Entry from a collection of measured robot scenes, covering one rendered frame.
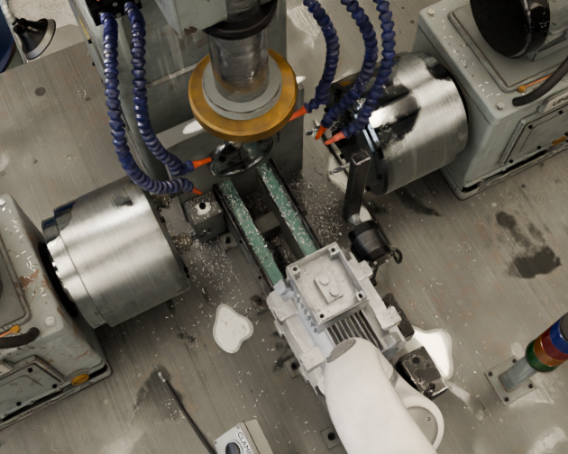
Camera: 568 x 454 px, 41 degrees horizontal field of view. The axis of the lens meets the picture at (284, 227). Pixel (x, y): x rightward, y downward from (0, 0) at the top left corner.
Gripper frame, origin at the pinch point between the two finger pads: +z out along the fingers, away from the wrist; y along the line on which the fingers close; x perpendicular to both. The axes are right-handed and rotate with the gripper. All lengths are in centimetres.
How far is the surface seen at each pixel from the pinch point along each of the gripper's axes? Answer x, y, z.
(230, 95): 46.0, 5.4, 3.9
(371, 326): -0.3, 9.9, 8.7
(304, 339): 2.2, -1.0, 14.2
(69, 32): 90, -7, 142
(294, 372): -9.8, -3.5, 35.4
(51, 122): 61, -23, 78
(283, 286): 11.8, 0.4, 16.8
